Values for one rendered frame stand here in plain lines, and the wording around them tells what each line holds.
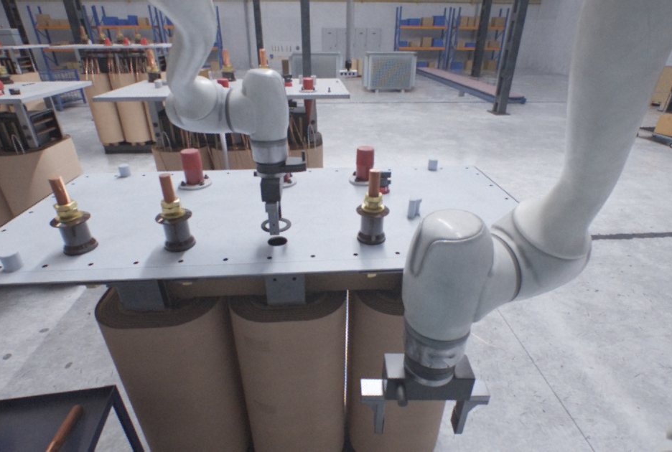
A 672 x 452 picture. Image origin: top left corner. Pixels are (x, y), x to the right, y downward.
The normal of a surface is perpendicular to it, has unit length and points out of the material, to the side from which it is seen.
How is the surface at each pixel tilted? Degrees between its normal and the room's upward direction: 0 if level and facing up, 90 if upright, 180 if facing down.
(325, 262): 11
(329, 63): 90
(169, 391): 90
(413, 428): 90
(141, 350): 90
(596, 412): 0
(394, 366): 0
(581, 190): 128
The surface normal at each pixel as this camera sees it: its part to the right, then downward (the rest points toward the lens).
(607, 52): -0.62, 0.76
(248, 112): -0.23, 0.45
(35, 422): 0.00, -0.88
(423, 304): -0.63, 0.39
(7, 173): 0.00, 0.47
